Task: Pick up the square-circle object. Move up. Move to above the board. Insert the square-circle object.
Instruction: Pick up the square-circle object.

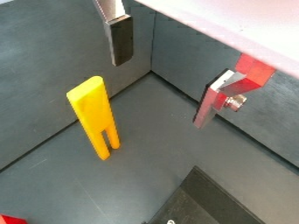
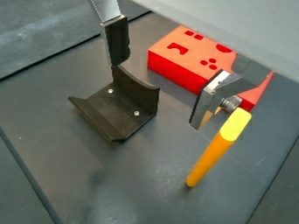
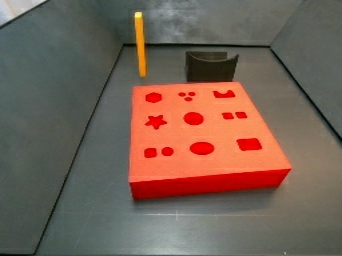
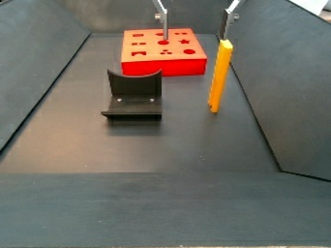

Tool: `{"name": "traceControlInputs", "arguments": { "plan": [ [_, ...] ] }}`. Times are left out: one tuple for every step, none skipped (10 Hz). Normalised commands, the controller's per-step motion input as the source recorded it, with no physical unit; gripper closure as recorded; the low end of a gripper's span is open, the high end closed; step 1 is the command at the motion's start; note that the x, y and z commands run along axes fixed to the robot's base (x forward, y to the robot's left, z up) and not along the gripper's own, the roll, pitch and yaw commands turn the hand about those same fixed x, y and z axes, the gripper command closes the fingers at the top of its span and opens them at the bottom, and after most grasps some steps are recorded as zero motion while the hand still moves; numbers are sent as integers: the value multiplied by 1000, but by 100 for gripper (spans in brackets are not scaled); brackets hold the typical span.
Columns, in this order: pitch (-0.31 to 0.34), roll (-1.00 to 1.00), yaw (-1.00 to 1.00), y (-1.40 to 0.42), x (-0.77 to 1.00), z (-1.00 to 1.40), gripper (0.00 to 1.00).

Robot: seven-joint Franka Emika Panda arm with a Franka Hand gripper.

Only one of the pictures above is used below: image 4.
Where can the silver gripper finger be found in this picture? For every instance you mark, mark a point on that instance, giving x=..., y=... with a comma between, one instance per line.
x=231, y=16
x=161, y=15

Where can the yellow square-circle peg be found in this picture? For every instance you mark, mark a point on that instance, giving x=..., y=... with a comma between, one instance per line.
x=220, y=74

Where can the red shape-sorting board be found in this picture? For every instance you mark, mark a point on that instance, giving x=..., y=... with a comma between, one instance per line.
x=176, y=56

